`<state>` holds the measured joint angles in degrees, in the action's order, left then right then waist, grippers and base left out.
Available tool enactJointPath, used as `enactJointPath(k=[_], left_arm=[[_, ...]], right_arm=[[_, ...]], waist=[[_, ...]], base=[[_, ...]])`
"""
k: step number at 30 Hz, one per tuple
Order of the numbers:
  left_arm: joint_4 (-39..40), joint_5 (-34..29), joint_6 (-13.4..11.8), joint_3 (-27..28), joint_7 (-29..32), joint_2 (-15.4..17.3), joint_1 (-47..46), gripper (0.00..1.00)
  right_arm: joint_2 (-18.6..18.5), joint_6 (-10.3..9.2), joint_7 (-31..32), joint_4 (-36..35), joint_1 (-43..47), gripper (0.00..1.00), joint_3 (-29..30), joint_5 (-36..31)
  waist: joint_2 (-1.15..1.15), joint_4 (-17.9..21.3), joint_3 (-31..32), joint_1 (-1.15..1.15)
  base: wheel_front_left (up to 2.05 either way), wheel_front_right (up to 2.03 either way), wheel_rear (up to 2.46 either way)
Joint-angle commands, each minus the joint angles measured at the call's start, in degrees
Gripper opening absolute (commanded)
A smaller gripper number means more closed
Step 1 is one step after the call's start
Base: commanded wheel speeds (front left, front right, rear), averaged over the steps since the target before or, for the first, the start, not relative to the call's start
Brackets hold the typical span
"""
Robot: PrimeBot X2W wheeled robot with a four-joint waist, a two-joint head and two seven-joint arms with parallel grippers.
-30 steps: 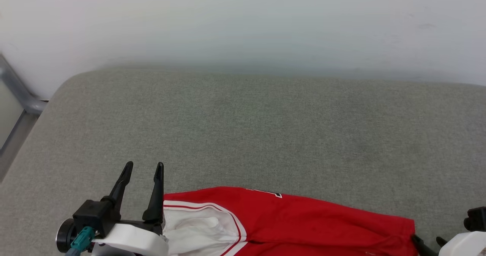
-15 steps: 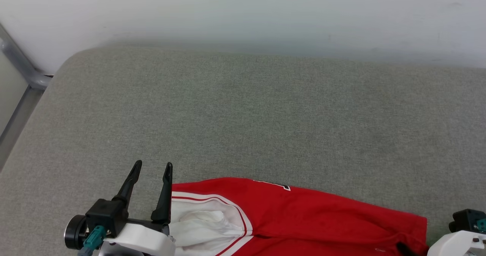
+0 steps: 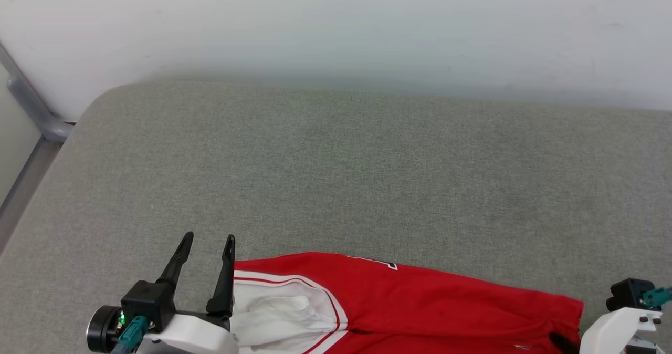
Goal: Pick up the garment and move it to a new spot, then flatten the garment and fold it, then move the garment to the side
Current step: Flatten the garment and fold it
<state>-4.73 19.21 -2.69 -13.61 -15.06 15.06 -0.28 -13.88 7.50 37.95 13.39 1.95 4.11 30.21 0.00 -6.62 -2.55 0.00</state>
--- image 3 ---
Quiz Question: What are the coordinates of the teal camera connector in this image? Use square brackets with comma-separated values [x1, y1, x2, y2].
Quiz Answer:
[642, 287, 672, 308]
[110, 316, 149, 354]

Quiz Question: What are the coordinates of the teal right camera connector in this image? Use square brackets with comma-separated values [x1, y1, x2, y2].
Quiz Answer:
[642, 287, 672, 308]

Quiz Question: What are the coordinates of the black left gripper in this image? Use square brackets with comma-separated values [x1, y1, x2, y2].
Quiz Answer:
[87, 232, 236, 352]

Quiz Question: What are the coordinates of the teal left camera connector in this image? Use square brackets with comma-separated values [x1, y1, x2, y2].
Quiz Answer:
[110, 316, 149, 354]

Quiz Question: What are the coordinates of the grey fabric sofa cushion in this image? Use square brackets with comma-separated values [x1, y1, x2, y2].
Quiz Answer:
[0, 81, 672, 354]

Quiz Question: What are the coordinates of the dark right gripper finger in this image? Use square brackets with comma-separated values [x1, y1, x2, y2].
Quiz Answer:
[549, 333, 581, 354]

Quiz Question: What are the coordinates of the grey metal pipe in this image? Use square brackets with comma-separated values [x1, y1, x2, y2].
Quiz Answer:
[0, 43, 75, 255]

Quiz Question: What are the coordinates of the red and white jersey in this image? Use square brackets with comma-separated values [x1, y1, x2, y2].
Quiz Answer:
[230, 252, 585, 354]

